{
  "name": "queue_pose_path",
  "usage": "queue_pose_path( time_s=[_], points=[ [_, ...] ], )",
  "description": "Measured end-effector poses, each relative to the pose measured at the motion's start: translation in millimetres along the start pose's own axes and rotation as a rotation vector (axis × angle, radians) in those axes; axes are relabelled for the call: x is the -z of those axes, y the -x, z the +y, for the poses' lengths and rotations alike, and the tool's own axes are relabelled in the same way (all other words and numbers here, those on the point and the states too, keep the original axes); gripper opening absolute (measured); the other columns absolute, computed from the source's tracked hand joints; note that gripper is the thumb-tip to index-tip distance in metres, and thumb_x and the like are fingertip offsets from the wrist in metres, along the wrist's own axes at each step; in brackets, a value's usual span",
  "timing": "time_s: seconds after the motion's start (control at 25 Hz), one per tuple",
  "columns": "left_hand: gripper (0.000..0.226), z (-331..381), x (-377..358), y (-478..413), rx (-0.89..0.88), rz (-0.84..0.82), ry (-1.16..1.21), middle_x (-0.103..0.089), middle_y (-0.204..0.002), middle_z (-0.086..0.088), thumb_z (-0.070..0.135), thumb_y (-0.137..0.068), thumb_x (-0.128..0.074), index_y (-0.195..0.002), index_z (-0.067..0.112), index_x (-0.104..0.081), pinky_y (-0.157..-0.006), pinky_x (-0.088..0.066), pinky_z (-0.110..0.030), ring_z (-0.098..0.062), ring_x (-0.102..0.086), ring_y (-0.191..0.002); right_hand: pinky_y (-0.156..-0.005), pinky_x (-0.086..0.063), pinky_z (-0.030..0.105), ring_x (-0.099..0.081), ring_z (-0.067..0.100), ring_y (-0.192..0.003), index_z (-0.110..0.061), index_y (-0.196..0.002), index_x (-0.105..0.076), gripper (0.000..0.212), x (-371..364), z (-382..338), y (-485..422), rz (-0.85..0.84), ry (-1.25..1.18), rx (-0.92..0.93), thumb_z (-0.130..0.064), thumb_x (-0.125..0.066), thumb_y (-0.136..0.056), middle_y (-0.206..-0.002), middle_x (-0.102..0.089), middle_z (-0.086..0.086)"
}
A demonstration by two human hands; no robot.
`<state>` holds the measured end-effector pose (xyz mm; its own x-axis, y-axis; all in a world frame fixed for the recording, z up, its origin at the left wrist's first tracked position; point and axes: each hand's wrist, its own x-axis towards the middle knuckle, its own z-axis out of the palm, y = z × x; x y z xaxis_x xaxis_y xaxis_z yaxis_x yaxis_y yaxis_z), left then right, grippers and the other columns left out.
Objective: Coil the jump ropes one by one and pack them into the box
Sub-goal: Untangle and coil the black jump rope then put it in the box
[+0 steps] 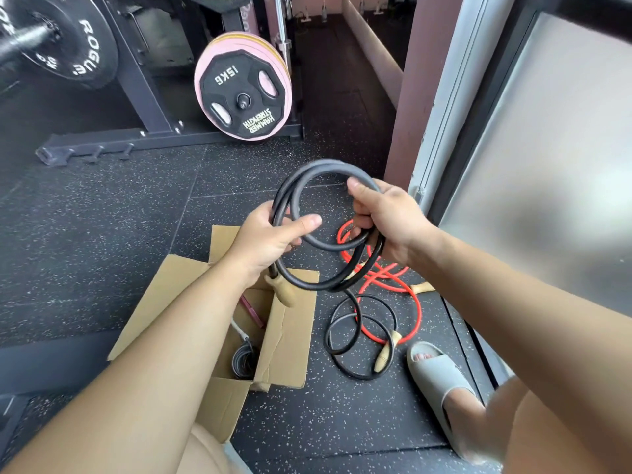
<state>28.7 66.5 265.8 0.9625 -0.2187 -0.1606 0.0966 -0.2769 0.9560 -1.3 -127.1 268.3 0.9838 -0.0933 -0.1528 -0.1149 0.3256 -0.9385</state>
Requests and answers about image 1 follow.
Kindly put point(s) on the open cardboard box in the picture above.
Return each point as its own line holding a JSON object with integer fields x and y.
{"x": 291, "y": 340}

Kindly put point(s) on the black and pink weight plate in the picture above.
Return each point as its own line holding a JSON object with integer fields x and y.
{"x": 242, "y": 101}

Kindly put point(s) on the steel barbell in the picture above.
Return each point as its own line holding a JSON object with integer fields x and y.
{"x": 22, "y": 41}

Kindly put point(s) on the person's right leg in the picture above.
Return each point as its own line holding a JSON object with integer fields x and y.
{"x": 498, "y": 419}

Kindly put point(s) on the person's right forearm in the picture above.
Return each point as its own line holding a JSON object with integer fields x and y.
{"x": 533, "y": 330}

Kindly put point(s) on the person's leg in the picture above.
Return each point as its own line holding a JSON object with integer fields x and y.
{"x": 498, "y": 419}
{"x": 207, "y": 454}

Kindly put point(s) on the stack of pink weight plates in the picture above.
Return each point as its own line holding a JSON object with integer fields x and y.
{"x": 274, "y": 51}

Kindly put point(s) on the person's left leg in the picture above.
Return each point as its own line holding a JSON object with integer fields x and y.
{"x": 207, "y": 454}

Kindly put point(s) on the person's right hand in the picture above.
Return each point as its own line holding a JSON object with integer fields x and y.
{"x": 395, "y": 217}

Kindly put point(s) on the black bumper plate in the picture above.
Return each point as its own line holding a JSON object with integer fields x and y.
{"x": 84, "y": 39}

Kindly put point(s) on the pink tube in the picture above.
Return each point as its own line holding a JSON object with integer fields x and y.
{"x": 253, "y": 313}

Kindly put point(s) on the thick black resistance tube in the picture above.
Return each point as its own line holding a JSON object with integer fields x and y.
{"x": 316, "y": 167}

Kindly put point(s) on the grey slide sandal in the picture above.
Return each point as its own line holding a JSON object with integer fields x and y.
{"x": 437, "y": 377}

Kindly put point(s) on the person's left thumb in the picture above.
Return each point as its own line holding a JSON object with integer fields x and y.
{"x": 301, "y": 224}

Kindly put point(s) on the black weight rack frame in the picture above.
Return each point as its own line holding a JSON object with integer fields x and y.
{"x": 148, "y": 108}

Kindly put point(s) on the orange resistance tube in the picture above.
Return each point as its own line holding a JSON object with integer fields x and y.
{"x": 417, "y": 310}

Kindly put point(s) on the white door frame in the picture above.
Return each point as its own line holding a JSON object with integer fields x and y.
{"x": 454, "y": 103}

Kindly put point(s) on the person's left hand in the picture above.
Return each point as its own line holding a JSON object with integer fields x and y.
{"x": 256, "y": 241}

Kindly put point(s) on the thin black resistance tube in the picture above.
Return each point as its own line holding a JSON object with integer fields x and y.
{"x": 345, "y": 372}

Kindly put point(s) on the person's left forearm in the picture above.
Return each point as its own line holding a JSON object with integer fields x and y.
{"x": 148, "y": 370}

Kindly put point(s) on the grey coiled band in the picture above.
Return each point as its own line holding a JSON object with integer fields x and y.
{"x": 244, "y": 362}

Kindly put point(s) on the frosted glass door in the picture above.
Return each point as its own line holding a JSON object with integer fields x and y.
{"x": 548, "y": 157}

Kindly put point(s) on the chrome upright bar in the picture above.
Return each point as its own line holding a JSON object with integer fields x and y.
{"x": 281, "y": 29}

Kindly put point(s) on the person's right thumb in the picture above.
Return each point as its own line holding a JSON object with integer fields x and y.
{"x": 360, "y": 188}

